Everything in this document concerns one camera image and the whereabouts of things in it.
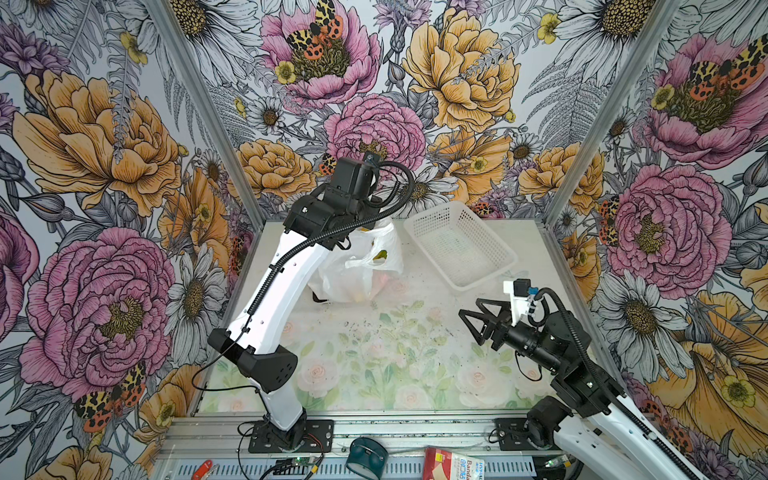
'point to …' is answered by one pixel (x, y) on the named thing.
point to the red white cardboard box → (442, 464)
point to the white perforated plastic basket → (465, 251)
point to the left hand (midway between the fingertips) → (359, 210)
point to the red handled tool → (202, 469)
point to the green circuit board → (301, 461)
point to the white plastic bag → (359, 271)
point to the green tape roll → (367, 457)
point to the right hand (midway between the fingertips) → (467, 318)
